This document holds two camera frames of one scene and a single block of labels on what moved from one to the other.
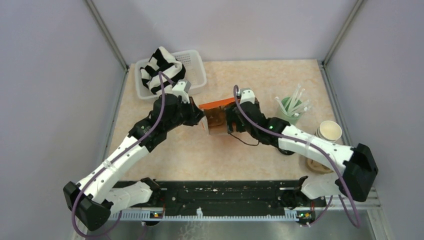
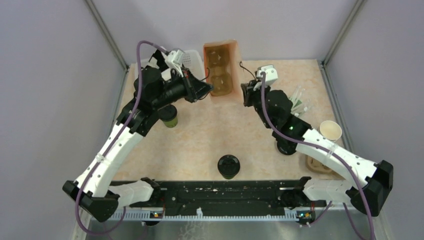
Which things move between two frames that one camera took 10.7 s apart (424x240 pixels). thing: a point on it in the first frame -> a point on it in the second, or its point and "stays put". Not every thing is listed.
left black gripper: [195, 113] -> [195, 88]
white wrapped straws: [292, 105] stays put
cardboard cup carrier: [217, 120] -> [222, 67]
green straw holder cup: [292, 108] stays put
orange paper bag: [211, 105] -> [223, 69]
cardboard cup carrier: [317, 167] stays put
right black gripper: [231, 115] -> [249, 92]
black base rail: [230, 194] stays put
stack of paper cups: [329, 130] stays put
